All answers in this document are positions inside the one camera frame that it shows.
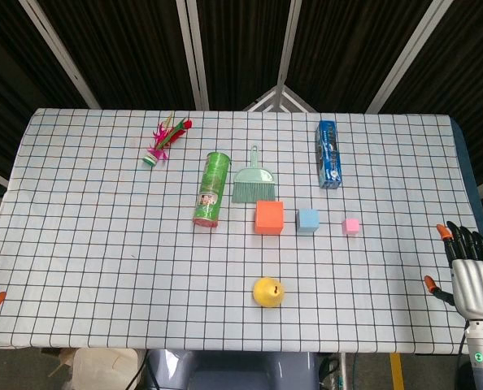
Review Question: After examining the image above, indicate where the green chip can red lid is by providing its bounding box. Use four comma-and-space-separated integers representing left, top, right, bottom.
191, 151, 231, 229

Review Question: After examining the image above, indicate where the grey blue robot torso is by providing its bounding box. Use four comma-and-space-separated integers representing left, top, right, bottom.
146, 349, 320, 390

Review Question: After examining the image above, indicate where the long blue cardboard box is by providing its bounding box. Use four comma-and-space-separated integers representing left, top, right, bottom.
315, 119, 343, 190

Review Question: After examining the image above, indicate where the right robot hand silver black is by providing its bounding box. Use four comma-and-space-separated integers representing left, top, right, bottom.
423, 220, 483, 322

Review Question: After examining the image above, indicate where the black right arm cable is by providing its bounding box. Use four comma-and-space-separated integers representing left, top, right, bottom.
457, 319, 471, 362

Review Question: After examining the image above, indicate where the metal stand pole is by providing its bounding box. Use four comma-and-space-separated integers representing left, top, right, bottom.
338, 352, 355, 390

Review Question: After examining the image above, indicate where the mint green mini broom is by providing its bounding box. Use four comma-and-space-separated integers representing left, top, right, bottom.
231, 145, 276, 203

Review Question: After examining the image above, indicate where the yellow pear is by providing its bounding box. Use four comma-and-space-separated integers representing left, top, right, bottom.
252, 276, 285, 309

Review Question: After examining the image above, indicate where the light blue foam cube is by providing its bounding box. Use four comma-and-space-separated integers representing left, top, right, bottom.
295, 208, 320, 234

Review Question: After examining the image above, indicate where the orange foam cube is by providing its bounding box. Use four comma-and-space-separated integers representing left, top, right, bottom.
255, 200, 285, 236

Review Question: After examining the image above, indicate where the pink feather shuttlecock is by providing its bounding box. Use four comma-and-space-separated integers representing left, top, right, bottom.
141, 115, 194, 167

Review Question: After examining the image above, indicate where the white black checkered tablecloth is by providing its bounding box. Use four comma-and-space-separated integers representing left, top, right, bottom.
0, 107, 483, 353

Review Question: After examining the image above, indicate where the dark folding screen white frame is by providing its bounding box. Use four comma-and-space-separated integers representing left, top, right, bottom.
0, 0, 483, 200

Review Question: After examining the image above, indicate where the white plastic container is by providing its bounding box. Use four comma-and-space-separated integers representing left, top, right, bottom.
72, 348, 145, 390

